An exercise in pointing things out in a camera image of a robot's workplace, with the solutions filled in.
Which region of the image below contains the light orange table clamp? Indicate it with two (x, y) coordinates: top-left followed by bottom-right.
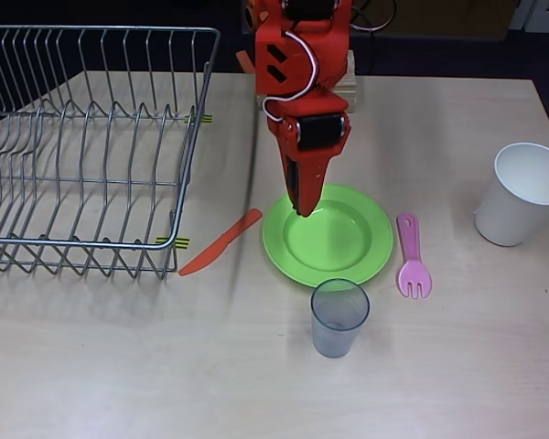
(235, 0), (262, 74)

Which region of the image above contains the black power cable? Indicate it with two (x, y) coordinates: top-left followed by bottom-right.
(351, 0), (397, 34)

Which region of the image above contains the metal wire dish rack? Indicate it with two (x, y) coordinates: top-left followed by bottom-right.
(0, 26), (221, 281)

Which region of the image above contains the orange plastic knife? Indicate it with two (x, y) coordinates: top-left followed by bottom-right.
(178, 209), (264, 278)

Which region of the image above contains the white paper cup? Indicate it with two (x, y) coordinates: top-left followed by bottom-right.
(473, 142), (549, 248)

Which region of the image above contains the pink plastic fork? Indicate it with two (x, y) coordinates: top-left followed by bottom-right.
(395, 212), (434, 301)

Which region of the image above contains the wooden base block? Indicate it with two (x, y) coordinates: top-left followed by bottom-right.
(255, 48), (365, 115)

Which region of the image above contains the clear grey plastic tumbler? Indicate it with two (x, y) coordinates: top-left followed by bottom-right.
(309, 277), (371, 359)

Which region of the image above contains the green plastic plate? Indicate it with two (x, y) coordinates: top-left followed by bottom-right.
(261, 182), (395, 290)

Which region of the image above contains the white servo cable loop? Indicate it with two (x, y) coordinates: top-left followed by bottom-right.
(262, 29), (318, 123)

